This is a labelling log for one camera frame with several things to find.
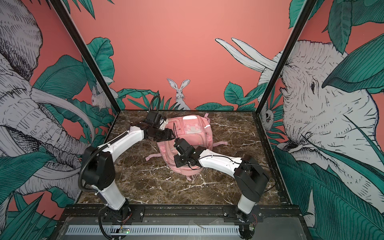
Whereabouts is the pink student backpack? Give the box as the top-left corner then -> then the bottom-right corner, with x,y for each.
146,113 -> 228,181

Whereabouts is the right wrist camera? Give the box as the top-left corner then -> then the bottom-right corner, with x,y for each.
174,138 -> 196,157

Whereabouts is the black front mounting rail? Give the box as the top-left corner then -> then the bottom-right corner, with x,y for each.
59,203 -> 301,224

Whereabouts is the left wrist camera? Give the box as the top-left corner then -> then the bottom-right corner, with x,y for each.
144,111 -> 168,130

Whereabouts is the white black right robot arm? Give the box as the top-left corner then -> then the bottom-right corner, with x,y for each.
174,147 -> 270,223

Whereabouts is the white perforated cable tray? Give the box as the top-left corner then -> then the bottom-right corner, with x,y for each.
65,225 -> 240,236

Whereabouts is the black right corner frame post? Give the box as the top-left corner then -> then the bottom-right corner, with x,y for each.
256,0 -> 317,116

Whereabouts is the black corner frame post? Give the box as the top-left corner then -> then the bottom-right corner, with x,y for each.
50,0 -> 121,114
256,0 -> 317,116

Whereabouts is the black left corner frame post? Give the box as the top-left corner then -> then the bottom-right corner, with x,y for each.
50,0 -> 121,114

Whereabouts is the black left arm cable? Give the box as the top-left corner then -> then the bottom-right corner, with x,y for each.
77,131 -> 130,240

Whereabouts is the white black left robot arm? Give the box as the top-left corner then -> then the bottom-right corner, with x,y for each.
78,123 -> 176,222

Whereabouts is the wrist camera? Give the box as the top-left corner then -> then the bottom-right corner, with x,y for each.
144,111 -> 168,130
174,138 -> 196,157

